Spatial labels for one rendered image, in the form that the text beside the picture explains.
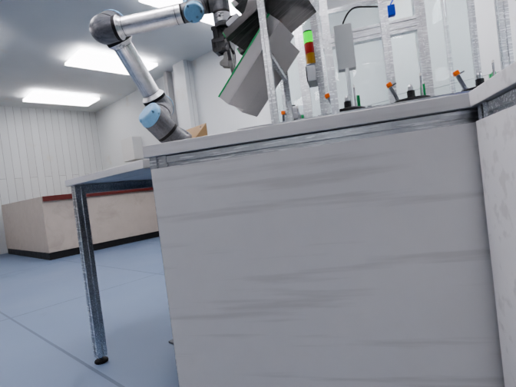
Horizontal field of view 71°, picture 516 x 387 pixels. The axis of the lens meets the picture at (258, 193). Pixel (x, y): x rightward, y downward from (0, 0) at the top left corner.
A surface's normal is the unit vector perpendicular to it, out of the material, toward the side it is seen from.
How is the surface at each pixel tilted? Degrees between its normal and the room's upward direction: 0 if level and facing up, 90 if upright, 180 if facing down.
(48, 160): 90
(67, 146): 90
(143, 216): 90
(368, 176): 90
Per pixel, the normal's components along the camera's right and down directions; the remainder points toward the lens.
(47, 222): 0.73, -0.07
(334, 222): -0.24, 0.05
